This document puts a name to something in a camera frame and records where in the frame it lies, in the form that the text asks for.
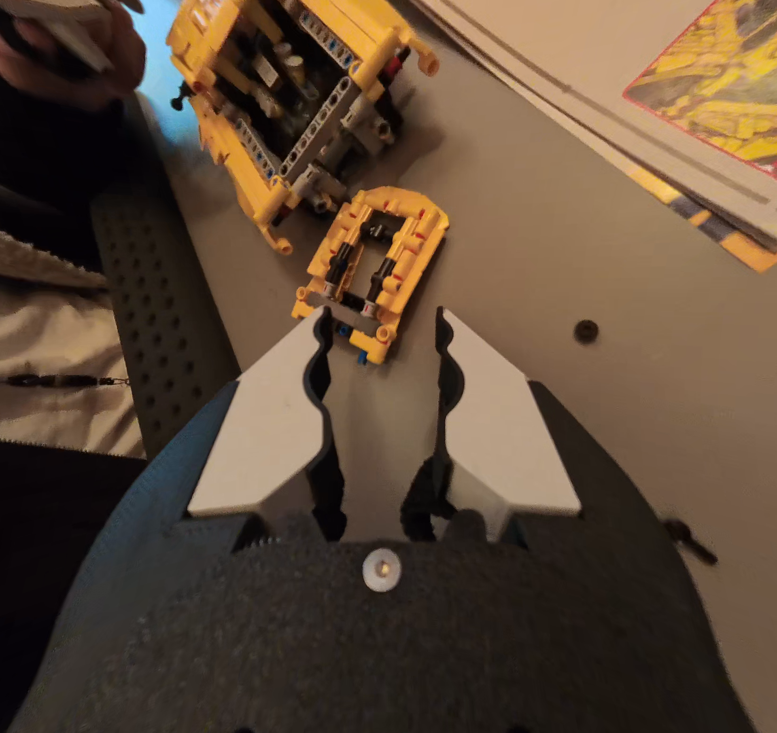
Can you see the grey desk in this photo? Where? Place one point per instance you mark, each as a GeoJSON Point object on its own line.
{"type": "Point", "coordinates": [516, 229]}

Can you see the black round brick piece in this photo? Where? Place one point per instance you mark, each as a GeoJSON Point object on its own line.
{"type": "Point", "coordinates": [586, 331]}

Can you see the black brick pin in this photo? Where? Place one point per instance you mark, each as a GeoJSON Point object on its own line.
{"type": "Point", "coordinates": [689, 540]}

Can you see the black perforated chair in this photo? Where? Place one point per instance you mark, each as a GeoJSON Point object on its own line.
{"type": "Point", "coordinates": [164, 320]}

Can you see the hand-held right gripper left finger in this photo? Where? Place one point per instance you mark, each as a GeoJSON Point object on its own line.
{"type": "Point", "coordinates": [261, 429]}

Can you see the yellow brick model car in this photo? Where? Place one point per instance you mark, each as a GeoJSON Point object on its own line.
{"type": "Point", "coordinates": [212, 29]}

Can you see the yellow brick roof frame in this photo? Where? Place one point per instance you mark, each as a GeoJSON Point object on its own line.
{"type": "Point", "coordinates": [419, 223]}

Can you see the instruction booklet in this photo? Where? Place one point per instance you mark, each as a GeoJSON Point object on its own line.
{"type": "Point", "coordinates": [546, 35]}

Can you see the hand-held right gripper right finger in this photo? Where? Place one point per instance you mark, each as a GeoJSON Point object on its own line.
{"type": "Point", "coordinates": [510, 435]}

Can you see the person's left hand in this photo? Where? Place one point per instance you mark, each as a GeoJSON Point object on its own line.
{"type": "Point", "coordinates": [79, 87]}

